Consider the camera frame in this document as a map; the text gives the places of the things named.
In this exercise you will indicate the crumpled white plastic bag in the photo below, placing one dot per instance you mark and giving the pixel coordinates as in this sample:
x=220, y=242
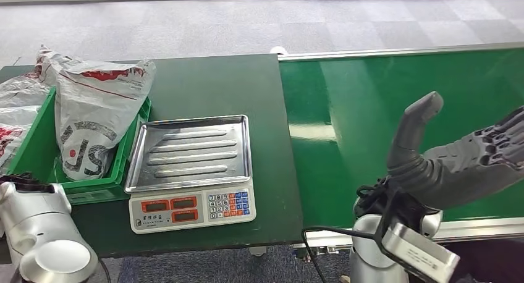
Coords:
x=47, y=58

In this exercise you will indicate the grey table foot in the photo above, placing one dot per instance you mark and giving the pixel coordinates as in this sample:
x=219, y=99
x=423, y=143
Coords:
x=258, y=251

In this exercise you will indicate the white red-printed poly mailer package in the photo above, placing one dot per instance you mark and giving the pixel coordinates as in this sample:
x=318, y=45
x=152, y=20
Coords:
x=94, y=109

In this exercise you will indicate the small white round object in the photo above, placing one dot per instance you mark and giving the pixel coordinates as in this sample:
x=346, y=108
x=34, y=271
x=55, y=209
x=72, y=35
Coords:
x=278, y=50

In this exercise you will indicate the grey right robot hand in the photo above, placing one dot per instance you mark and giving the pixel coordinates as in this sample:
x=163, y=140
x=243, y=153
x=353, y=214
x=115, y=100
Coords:
x=450, y=170

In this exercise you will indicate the white electronic scale body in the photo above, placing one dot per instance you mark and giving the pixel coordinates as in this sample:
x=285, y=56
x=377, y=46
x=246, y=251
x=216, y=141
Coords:
x=192, y=213

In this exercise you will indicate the flat grey-white plastic bag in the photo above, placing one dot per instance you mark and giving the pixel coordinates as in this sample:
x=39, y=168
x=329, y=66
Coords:
x=22, y=91

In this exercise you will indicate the aluminium conveyor frame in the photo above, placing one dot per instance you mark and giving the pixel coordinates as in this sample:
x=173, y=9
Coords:
x=368, y=52

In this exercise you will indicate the white bag with red print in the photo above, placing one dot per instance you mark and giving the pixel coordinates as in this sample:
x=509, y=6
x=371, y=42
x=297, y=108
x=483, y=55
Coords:
x=14, y=129

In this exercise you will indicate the green plastic crate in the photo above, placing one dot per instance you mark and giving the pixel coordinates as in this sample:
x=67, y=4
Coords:
x=37, y=150

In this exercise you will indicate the green conveyor belt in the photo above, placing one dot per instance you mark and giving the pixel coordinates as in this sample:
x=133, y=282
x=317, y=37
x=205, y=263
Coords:
x=368, y=88

